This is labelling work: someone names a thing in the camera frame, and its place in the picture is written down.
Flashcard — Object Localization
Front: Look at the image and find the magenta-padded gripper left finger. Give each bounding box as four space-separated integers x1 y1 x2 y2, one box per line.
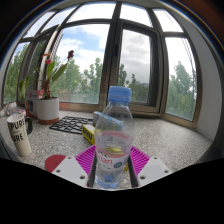
51 144 99 188

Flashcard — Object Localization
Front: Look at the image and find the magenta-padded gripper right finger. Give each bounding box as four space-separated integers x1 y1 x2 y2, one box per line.
127 145 173 188

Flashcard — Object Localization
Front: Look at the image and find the clear blue-capped water bottle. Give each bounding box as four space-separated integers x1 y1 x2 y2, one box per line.
94 85 135 190

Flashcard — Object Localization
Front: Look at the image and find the flat round red coaster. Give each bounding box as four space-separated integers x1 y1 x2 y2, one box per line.
44 154 67 173

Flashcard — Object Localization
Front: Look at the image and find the yellow oblong box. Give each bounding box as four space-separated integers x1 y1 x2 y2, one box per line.
81 123 97 146

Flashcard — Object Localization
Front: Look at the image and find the black openwork trivet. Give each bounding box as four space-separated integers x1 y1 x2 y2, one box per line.
49 115 94 135

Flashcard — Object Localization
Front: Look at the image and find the light blue tissue pack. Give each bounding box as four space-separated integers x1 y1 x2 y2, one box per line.
92 110 104 128

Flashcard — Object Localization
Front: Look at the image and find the white cup with black letters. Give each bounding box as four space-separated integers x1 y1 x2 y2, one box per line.
6 113 33 158

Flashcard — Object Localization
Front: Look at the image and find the red-flowered plant in white pot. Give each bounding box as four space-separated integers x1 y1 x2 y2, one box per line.
35 49 75 126

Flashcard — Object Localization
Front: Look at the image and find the colourful booklet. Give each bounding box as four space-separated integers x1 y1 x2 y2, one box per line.
12 107 27 117

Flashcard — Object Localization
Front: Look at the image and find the small green leafy plant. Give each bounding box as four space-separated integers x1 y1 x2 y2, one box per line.
18 76 31 103

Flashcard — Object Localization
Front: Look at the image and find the bronze framed bay window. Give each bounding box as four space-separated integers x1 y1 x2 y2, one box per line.
2 1 203 130

